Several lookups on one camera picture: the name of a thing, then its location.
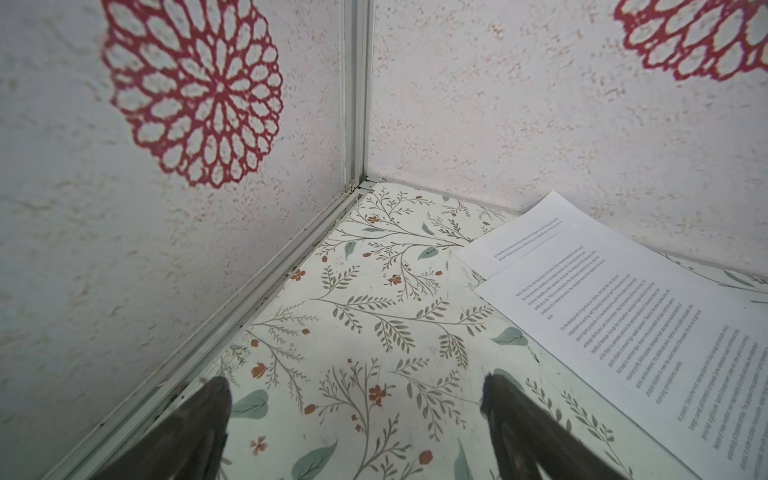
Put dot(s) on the white printed paper sheet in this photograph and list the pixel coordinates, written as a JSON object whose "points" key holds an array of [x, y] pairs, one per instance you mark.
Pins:
{"points": [[685, 360], [551, 217]]}

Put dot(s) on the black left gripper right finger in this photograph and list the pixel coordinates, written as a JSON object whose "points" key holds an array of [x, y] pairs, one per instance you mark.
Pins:
{"points": [[528, 444]]}

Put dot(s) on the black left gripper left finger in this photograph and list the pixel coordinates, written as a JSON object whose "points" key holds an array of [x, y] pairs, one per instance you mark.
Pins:
{"points": [[187, 444]]}

